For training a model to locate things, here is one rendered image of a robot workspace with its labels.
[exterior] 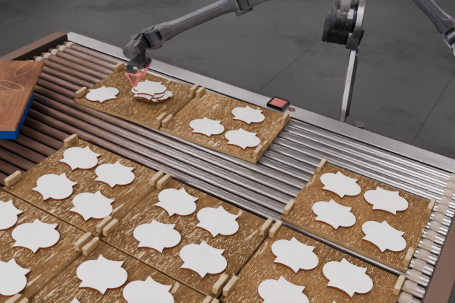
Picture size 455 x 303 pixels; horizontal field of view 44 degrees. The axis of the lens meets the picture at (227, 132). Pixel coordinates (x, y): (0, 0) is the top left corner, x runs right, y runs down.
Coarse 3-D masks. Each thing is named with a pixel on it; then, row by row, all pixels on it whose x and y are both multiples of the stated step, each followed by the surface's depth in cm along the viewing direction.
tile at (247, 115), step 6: (234, 108) 230; (240, 108) 231; (246, 108) 231; (234, 114) 227; (240, 114) 227; (246, 114) 227; (252, 114) 227; (258, 114) 228; (240, 120) 224; (246, 120) 223; (252, 120) 224; (258, 120) 224
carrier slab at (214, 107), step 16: (208, 96) 239; (224, 96) 240; (192, 112) 228; (208, 112) 229; (224, 112) 229; (272, 112) 231; (160, 128) 217; (176, 128) 218; (224, 128) 220; (256, 128) 221; (272, 128) 221; (208, 144) 210; (224, 144) 211; (256, 160) 204
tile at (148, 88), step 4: (148, 80) 238; (140, 84) 236; (144, 84) 236; (148, 84) 236; (152, 84) 236; (156, 84) 236; (160, 84) 237; (136, 88) 233; (140, 88) 233; (144, 88) 233; (148, 88) 233; (152, 88) 233; (156, 88) 234; (160, 88) 234; (164, 88) 234; (140, 92) 230; (144, 92) 230; (148, 92) 231; (152, 92) 231; (156, 92) 231; (160, 92) 231; (164, 92) 232; (152, 96) 229
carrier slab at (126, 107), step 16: (112, 80) 246; (128, 80) 247; (144, 80) 248; (160, 80) 248; (128, 96) 236; (176, 96) 238; (192, 96) 239; (112, 112) 225; (128, 112) 225; (144, 112) 226; (160, 112) 227; (176, 112) 229
